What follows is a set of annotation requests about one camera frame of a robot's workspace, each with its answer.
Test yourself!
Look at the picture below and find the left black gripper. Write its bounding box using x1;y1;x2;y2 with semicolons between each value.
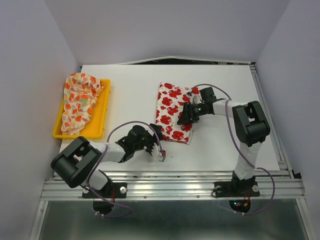
133;123;163;155

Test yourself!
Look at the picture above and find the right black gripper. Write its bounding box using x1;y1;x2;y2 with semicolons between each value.
177;102;207;125

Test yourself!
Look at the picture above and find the white red poppy skirt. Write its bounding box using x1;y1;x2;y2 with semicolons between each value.
155;82;200;145

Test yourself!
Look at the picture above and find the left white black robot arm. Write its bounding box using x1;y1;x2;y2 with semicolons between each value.
50;123;165;197

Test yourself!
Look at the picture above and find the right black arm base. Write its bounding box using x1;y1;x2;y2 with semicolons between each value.
211;181;261;198

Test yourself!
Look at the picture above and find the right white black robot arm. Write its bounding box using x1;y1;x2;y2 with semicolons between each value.
177;84;271;198

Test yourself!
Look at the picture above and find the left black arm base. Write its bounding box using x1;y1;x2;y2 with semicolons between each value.
80;182;128;199

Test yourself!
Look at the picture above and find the yellow plastic tray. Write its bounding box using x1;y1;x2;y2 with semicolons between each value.
52;79;111;140

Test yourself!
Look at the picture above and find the orange floral skirt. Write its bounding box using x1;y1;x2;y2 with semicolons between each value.
60;72;104;135

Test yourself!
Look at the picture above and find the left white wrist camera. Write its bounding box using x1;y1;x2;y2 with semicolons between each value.
151;145;166;162

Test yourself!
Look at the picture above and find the aluminium frame rail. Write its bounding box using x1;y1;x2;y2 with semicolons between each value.
40;170;306;201

